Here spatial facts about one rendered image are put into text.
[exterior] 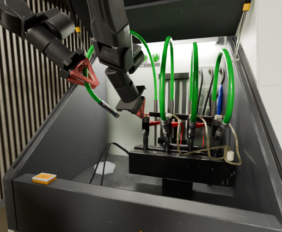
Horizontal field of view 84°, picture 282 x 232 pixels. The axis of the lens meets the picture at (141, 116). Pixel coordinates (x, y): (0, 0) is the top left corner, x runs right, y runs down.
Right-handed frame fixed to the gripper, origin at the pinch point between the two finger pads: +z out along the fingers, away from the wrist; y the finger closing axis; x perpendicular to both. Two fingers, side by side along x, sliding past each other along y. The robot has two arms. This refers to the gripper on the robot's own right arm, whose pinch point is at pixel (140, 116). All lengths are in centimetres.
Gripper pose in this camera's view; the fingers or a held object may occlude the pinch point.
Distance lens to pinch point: 54.3
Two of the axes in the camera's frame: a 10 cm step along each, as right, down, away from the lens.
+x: -8.6, -0.5, 5.0
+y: 3.6, -7.6, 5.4
